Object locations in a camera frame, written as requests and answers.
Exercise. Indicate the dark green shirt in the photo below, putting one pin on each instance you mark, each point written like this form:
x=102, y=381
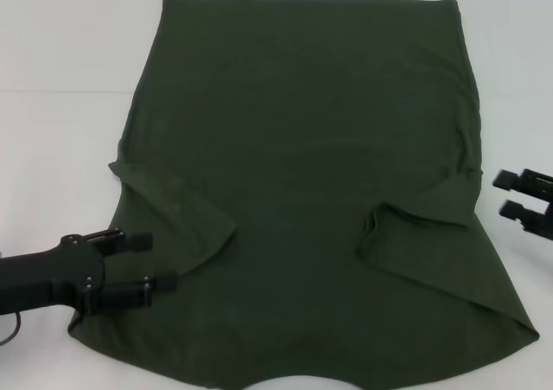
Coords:
x=302, y=148

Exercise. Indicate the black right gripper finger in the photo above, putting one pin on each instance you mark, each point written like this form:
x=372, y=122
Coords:
x=504, y=179
x=512, y=209

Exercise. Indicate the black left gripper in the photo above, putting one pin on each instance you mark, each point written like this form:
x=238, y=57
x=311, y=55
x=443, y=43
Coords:
x=52, y=277

